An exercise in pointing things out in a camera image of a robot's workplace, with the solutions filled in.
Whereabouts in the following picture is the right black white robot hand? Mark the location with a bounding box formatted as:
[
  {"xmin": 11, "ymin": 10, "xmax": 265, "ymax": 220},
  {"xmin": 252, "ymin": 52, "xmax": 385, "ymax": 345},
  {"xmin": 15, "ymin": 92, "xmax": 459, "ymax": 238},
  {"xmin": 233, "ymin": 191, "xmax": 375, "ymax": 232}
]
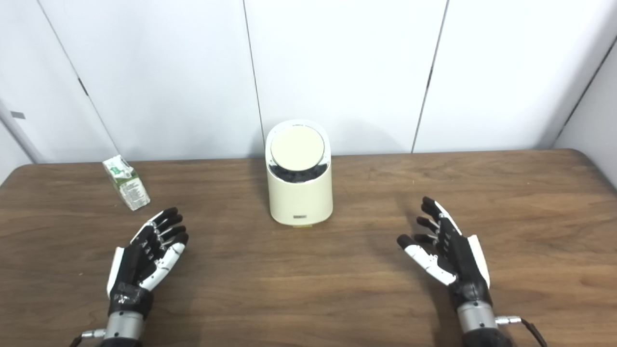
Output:
[{"xmin": 397, "ymin": 196, "xmax": 493, "ymax": 307}]

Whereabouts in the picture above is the cream round bin lid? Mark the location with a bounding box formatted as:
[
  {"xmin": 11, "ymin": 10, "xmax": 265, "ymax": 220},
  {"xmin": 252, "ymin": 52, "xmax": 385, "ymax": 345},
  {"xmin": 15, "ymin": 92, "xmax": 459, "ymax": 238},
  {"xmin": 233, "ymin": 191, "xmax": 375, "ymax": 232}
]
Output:
[{"xmin": 270, "ymin": 125, "xmax": 325, "ymax": 171}]

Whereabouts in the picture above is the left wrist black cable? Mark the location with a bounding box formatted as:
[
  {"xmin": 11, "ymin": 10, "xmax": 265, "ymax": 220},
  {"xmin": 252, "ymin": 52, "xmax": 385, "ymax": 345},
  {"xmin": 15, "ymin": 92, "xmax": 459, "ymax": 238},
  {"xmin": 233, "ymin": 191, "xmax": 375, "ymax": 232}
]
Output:
[{"xmin": 70, "ymin": 329, "xmax": 107, "ymax": 347}]

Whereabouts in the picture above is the cream-colored round bin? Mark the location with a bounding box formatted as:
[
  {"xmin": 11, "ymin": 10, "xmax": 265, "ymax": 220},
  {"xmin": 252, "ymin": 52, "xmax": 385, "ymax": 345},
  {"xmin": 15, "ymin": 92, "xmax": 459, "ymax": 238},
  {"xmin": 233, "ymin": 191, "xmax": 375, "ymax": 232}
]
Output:
[{"xmin": 265, "ymin": 120, "xmax": 334, "ymax": 227}]

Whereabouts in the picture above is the green white milk carton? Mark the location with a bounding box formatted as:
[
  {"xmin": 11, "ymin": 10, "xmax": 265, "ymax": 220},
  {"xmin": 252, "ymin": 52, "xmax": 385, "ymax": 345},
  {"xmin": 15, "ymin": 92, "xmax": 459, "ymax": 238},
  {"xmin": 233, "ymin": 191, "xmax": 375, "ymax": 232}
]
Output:
[{"xmin": 102, "ymin": 155, "xmax": 151, "ymax": 212}]

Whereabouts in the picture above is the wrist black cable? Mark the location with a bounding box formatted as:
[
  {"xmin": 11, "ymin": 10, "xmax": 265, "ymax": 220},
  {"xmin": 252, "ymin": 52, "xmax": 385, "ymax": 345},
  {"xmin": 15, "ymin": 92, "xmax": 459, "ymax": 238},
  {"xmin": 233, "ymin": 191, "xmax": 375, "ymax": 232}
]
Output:
[
  {"xmin": 496, "ymin": 316, "xmax": 548, "ymax": 347},
  {"xmin": 70, "ymin": 329, "xmax": 107, "ymax": 347}
]

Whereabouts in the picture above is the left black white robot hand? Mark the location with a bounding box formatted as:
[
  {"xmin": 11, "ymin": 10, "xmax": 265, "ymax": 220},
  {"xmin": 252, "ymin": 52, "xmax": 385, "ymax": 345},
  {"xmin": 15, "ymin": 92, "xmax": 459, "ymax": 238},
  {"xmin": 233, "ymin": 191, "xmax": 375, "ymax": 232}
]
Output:
[{"xmin": 107, "ymin": 207, "xmax": 189, "ymax": 318}]

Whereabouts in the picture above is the black bin liner bag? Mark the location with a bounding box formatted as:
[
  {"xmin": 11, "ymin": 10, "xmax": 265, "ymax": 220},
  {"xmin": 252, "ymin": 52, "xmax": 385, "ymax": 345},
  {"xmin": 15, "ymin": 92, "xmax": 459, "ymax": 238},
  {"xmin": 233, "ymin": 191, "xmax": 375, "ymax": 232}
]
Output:
[{"xmin": 268, "ymin": 161, "xmax": 330, "ymax": 184}]

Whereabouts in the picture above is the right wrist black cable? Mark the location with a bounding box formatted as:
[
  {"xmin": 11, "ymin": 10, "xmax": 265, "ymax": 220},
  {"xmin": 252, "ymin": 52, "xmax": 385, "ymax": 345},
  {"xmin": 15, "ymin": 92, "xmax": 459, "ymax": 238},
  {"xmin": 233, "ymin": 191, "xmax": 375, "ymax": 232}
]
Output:
[{"xmin": 496, "ymin": 316, "xmax": 548, "ymax": 347}]

